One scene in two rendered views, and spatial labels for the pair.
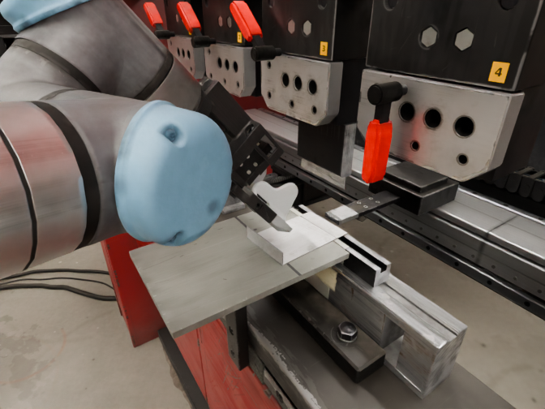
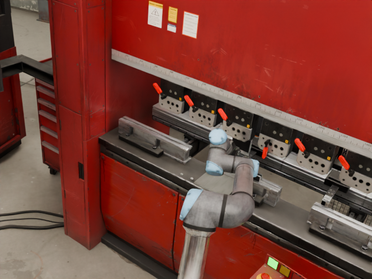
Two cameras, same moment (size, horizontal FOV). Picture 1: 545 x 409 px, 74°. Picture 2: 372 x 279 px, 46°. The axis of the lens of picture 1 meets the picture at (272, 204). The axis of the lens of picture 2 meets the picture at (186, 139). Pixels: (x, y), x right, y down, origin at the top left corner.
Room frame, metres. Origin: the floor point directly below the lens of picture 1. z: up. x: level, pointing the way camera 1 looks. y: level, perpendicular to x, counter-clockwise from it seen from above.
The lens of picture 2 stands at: (-1.09, 0.97, 2.29)
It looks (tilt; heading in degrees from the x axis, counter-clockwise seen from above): 32 degrees down; 335
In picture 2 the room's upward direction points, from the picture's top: 6 degrees clockwise
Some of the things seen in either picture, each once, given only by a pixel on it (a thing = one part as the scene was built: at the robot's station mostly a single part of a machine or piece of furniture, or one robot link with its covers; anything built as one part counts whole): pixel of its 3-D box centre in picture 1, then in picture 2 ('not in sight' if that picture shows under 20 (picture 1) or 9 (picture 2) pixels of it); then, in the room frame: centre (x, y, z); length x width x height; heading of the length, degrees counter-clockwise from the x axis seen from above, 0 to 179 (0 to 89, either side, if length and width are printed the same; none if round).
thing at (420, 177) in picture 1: (385, 194); (252, 151); (0.59, -0.21, 1.01); 0.26 x 0.12 x 0.05; 124
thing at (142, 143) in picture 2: not in sight; (140, 144); (0.97, 0.30, 0.89); 0.30 x 0.05 x 0.03; 34
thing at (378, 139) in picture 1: (383, 134); (265, 149); (0.34, -0.11, 1.20); 0.04 x 0.02 x 0.10; 124
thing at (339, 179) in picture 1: (323, 148); (241, 144); (0.50, -0.08, 1.13); 0.10 x 0.02 x 0.10; 34
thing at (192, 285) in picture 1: (238, 254); (222, 178); (0.42, 0.05, 1.00); 0.26 x 0.18 x 0.01; 124
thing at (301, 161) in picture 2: not in sight; (318, 151); (0.19, -0.28, 1.26); 0.15 x 0.09 x 0.17; 34
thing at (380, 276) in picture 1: (333, 240); (243, 170); (0.47, -0.10, 0.99); 0.20 x 0.03 x 0.03; 34
